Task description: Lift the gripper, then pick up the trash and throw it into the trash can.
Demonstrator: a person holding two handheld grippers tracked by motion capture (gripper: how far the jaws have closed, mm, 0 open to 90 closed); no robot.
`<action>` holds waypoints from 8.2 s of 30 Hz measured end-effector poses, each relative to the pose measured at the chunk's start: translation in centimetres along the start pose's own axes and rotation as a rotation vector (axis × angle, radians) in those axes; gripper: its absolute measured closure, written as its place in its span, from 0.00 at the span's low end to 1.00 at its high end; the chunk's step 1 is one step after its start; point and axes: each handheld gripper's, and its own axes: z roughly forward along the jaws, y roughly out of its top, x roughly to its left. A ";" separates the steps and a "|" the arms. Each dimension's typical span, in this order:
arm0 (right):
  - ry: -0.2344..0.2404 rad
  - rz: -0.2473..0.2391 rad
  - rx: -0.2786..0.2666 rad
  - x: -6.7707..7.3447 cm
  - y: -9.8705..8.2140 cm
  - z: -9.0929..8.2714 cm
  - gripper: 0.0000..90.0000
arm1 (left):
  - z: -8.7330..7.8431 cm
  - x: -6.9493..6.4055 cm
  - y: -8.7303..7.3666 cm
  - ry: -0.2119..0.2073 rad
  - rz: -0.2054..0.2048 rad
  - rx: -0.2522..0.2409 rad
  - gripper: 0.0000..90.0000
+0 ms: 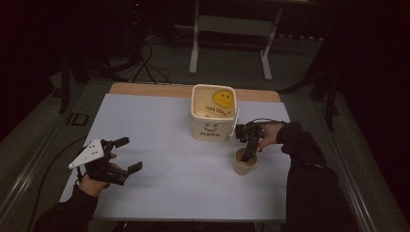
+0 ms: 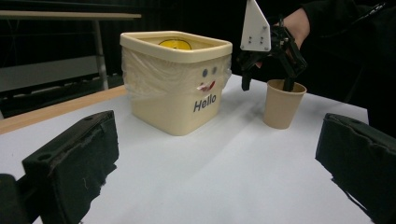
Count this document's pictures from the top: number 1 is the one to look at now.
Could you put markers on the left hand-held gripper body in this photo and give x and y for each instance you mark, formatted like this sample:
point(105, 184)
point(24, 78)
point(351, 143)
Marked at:
point(100, 164)

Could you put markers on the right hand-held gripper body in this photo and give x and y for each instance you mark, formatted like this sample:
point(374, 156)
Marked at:
point(248, 131)

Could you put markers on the brown paper cup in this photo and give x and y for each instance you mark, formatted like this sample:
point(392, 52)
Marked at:
point(245, 163)

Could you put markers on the cream smiley-face bucket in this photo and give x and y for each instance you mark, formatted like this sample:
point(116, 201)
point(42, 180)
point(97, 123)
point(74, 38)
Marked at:
point(214, 112)

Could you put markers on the person's left hand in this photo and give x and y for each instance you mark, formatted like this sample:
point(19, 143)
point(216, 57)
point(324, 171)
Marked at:
point(94, 182)

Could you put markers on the person's right hand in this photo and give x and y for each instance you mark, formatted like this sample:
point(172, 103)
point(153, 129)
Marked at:
point(270, 135)

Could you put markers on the white table mat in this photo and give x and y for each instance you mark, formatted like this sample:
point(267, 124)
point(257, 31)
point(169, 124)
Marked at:
point(180, 154)

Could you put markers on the black metal stand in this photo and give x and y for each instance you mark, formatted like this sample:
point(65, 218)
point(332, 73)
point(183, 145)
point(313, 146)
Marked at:
point(72, 80)

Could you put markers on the dark metal stand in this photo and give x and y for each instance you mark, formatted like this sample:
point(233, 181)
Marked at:
point(325, 90)

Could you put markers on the white metal stand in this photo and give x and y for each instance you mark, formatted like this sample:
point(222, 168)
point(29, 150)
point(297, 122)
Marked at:
point(232, 35)

